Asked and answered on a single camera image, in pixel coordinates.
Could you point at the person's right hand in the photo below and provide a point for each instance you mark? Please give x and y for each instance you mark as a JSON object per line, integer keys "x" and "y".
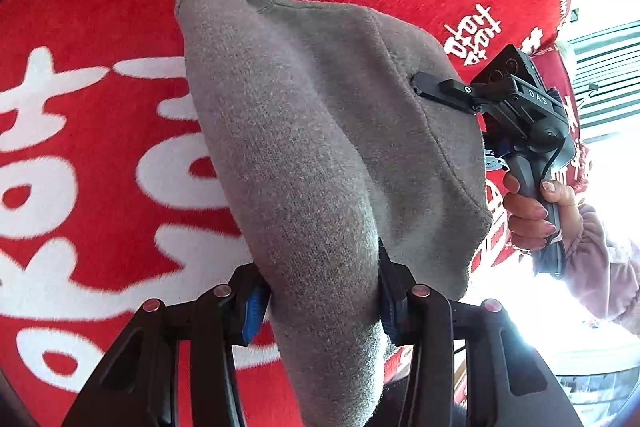
{"x": 525, "y": 217}

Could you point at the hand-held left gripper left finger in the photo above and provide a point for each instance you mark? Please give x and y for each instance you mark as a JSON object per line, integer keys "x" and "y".
{"x": 252, "y": 313}

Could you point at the red white printed blanket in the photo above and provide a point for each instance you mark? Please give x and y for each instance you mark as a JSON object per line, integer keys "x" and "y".
{"x": 100, "y": 7}

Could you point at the grey sweater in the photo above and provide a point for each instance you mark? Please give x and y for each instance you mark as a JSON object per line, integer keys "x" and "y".
{"x": 300, "y": 132}

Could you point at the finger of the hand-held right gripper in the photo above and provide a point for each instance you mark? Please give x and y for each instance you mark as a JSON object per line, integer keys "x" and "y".
{"x": 440, "y": 88}

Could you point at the green striped window blind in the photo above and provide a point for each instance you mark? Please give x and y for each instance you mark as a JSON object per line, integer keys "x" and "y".
{"x": 610, "y": 72}

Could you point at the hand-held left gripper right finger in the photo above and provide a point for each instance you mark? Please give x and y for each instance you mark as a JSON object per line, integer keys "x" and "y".
{"x": 389, "y": 307}

